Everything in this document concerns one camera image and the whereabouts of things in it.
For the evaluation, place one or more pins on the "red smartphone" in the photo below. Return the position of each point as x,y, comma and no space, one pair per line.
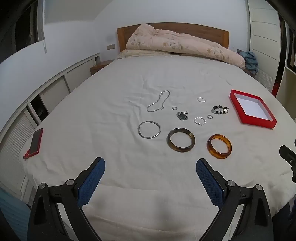
36,141

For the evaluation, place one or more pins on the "dark tortoiseshell bangle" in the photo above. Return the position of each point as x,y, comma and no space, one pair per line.
171,144

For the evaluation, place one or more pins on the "wooden nightstand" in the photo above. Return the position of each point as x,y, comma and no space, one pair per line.
99,66

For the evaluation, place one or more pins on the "red shallow box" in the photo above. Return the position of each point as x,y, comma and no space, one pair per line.
238,102

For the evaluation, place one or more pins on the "small red object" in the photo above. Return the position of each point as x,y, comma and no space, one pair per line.
275,88

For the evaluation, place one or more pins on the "cream pillow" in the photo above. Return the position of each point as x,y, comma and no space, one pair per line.
136,53

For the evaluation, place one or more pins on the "blue crumpled cloth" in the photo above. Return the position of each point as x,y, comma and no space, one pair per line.
249,60

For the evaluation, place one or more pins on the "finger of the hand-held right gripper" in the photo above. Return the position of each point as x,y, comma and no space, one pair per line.
289,157

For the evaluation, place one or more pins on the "white wardrobe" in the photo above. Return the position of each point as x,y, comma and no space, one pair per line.
263,46

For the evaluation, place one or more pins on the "wall socket plate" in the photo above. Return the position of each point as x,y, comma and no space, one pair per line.
110,47

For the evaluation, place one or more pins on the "pink floral quilt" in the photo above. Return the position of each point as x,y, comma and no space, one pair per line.
166,40

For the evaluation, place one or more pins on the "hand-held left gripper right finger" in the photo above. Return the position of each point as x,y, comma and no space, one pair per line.
209,183

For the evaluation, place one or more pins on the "bed with white sheet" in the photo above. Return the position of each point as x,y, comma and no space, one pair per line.
120,92

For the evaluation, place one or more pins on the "thin silver bangle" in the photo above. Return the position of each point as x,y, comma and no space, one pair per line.
141,134

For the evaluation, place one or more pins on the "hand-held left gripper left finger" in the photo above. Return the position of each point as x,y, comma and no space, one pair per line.
91,183

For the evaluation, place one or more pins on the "silver wristwatch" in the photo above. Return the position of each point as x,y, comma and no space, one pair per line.
182,115

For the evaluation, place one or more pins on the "white louvered wall cabinet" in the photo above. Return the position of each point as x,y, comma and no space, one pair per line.
18,125

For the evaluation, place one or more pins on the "cream open shelf unit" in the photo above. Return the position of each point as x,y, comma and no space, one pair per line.
286,85

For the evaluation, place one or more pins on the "wooden headboard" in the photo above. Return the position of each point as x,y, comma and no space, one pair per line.
185,29

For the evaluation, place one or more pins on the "amber translucent bangle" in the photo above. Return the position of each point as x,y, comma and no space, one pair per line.
211,148

